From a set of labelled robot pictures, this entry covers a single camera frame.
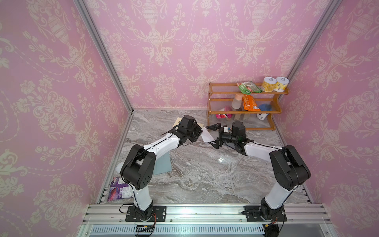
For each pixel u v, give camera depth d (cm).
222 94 90
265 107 109
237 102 99
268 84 88
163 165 93
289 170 48
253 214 73
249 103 99
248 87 89
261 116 109
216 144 85
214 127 79
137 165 52
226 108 105
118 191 79
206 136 89
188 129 72
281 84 88
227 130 88
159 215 74
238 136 73
